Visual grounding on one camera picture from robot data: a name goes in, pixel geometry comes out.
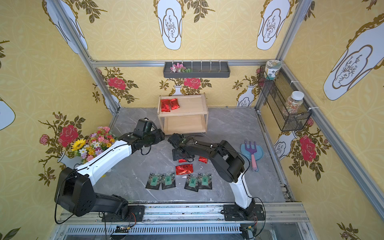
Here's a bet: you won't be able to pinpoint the green tea bag far left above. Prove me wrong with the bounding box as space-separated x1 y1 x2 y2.
146 173 163 190

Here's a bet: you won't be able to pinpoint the green tea bag far right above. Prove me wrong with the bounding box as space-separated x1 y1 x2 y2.
198 173 213 190

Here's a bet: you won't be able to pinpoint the wooden two-tier shelf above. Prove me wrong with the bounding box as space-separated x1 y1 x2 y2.
157 94 209 135

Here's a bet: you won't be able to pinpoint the green tea bag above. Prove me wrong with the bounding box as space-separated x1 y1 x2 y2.
161 172 176 190
146 173 163 190
184 174 199 192
198 173 213 190

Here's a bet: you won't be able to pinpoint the grey wall tray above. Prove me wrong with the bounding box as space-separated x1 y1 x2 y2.
163 61 231 79

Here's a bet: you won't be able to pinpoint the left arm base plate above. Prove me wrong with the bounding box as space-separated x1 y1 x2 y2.
121 205 145 222

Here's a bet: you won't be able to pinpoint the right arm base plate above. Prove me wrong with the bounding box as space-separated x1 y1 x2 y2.
221 204 266 221

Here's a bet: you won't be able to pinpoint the black wire wall basket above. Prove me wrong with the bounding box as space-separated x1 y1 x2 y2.
255 66 312 132

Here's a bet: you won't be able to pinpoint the clear jar white lid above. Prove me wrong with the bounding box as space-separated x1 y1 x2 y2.
284 91 305 116

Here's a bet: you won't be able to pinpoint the small circuit board right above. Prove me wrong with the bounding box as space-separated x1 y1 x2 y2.
240 226 255 240

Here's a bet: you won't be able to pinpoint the small circuit board left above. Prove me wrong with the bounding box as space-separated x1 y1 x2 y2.
115 226 131 234

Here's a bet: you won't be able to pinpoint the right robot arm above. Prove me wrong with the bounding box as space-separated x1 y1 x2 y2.
168 134 255 210

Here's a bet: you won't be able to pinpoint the small pink flowers in tray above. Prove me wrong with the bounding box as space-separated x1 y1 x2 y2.
170 63 192 73

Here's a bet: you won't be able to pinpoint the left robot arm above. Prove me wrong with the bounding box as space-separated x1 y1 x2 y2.
54 118 165 219

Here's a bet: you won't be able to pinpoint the small circuit board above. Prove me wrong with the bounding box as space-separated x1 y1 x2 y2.
240 226 255 240
115 226 131 234

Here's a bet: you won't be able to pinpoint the artificial flower bouquet in vase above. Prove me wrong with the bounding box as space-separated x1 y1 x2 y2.
70 127 118 167

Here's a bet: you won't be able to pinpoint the jar with patterned lid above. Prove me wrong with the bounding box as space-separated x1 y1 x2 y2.
264 60 282 80

